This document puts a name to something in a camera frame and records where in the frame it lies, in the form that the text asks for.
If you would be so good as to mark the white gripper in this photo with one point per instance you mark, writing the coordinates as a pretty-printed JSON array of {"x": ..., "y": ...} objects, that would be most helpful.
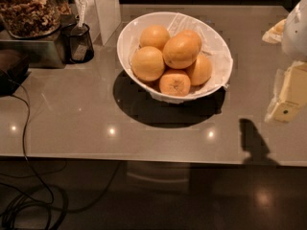
[{"x": 296, "y": 33}]

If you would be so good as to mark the orange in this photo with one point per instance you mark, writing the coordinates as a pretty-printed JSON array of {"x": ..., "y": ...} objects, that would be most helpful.
[
  {"x": 200, "y": 71},
  {"x": 174, "y": 83},
  {"x": 155, "y": 36},
  {"x": 181, "y": 50},
  {"x": 147, "y": 64}
]

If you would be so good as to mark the white bowl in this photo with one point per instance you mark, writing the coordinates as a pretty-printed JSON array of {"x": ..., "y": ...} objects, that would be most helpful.
[{"x": 128, "y": 35}]

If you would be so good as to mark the white upright panel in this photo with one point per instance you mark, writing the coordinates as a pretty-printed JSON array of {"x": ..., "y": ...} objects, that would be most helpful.
[{"x": 103, "y": 17}]

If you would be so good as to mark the white spoon in cup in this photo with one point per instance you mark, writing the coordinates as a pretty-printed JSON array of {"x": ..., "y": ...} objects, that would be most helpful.
[{"x": 81, "y": 13}]

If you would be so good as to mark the metal box stand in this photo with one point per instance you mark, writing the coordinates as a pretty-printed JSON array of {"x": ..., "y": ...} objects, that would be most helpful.
[{"x": 44, "y": 51}]

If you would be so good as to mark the glass jar of walnuts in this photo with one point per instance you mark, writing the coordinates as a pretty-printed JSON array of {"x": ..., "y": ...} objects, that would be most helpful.
[{"x": 27, "y": 19}]

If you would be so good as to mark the dark device on left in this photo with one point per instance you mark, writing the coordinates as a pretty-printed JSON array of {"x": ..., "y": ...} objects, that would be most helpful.
[{"x": 13, "y": 70}]

